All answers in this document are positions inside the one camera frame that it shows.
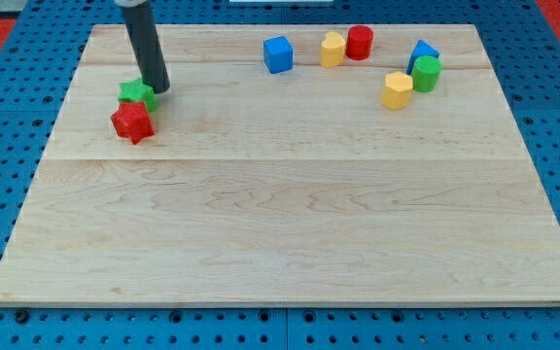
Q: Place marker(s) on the blue triangle block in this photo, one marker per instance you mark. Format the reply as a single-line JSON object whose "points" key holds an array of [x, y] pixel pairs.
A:
{"points": [[422, 48]]}

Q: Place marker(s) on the light wooden board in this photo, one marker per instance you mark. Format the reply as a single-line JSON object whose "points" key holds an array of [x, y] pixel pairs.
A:
{"points": [[295, 189]]}

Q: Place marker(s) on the yellow heart block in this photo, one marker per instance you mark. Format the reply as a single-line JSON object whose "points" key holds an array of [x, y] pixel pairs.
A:
{"points": [[332, 49]]}

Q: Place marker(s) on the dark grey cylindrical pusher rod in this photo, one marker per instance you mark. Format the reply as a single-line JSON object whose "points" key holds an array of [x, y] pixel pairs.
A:
{"points": [[142, 31]]}

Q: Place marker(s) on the green star block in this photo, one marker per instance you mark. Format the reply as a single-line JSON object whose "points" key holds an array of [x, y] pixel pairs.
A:
{"points": [[137, 91]]}

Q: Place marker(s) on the red star block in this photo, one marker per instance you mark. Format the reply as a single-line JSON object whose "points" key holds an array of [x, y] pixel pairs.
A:
{"points": [[132, 121]]}

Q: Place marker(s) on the blue cube block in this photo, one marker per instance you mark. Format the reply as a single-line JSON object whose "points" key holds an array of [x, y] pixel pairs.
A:
{"points": [[278, 54]]}

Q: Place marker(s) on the yellow hexagon block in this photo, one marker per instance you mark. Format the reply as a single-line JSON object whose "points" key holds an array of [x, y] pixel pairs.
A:
{"points": [[397, 90]]}

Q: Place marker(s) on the green cylinder block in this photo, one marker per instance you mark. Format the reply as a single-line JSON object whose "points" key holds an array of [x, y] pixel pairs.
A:
{"points": [[425, 73]]}

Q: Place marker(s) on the red cylinder block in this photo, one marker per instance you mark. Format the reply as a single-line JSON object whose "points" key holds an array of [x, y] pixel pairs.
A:
{"points": [[359, 42]]}

